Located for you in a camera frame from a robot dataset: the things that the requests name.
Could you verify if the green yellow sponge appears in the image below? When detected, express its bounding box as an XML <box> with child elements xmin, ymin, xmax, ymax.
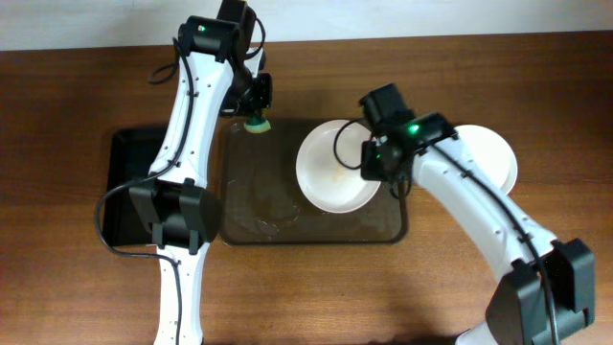
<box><xmin>243</xmin><ymin>113</ymin><xmax>271</xmax><ymax>134</ymax></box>

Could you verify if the white plate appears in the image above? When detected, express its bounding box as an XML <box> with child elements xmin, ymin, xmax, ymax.
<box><xmin>295</xmin><ymin>120</ymin><xmax>380</xmax><ymax>214</ymax></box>
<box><xmin>455</xmin><ymin>125</ymin><xmax>518</xmax><ymax>195</ymax></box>

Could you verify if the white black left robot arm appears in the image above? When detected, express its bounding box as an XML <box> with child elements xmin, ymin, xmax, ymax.
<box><xmin>128</xmin><ymin>1</ymin><xmax>272</xmax><ymax>344</ymax></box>

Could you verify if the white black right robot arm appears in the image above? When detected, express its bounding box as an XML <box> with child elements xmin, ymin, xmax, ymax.
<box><xmin>359</xmin><ymin>84</ymin><xmax>595</xmax><ymax>345</ymax></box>

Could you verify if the brown serving tray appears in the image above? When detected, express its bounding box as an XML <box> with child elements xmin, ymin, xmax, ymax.
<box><xmin>219</xmin><ymin>119</ymin><xmax>409</xmax><ymax>245</ymax></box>

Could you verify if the black rectangular tray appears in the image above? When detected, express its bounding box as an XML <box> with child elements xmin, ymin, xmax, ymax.
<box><xmin>101</xmin><ymin>127</ymin><xmax>169</xmax><ymax>248</ymax></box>

